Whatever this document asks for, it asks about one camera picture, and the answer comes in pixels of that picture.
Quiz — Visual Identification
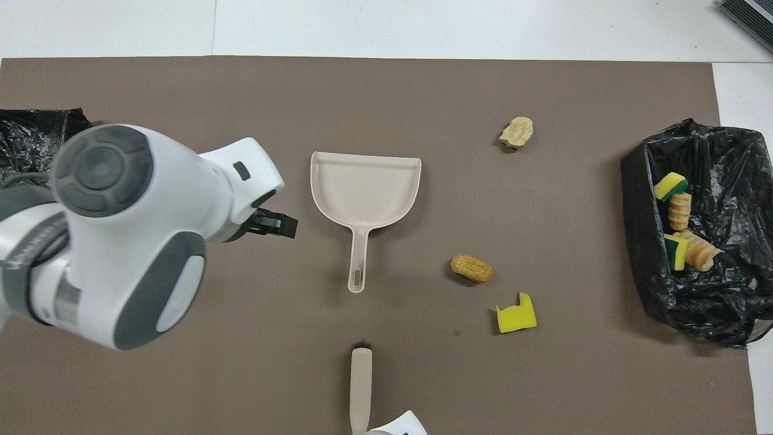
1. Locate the brown table mat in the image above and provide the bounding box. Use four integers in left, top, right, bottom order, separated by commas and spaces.
0, 56, 759, 435

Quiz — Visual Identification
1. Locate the notched yellow sponge piece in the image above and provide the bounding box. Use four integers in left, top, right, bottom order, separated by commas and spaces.
496, 292, 537, 334

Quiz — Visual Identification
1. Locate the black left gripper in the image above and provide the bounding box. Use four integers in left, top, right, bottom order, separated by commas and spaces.
226, 205, 298, 242

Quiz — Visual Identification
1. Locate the brown oval bread roll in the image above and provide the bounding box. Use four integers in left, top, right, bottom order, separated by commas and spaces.
451, 254, 494, 284

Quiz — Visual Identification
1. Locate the beige plastic dustpan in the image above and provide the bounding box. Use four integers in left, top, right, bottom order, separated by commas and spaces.
310, 151, 422, 294

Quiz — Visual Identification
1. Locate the bin covered by black bag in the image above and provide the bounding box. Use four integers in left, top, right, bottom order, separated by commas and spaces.
0, 109, 94, 188

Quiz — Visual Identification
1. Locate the grey ribbed device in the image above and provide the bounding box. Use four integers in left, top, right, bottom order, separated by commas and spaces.
719, 0, 773, 54

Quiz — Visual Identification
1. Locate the beige croissant piece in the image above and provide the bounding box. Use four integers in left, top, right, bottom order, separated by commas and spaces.
668, 192, 693, 232
679, 230, 723, 271

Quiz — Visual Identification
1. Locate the pale yellow bread chunk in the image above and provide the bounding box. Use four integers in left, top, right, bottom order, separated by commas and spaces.
499, 117, 534, 149

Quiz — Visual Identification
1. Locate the open bin with black bag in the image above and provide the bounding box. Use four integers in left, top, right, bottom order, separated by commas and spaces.
621, 118, 773, 349

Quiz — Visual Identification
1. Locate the beige hand brush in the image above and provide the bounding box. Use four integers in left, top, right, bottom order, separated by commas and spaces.
349, 341, 373, 434

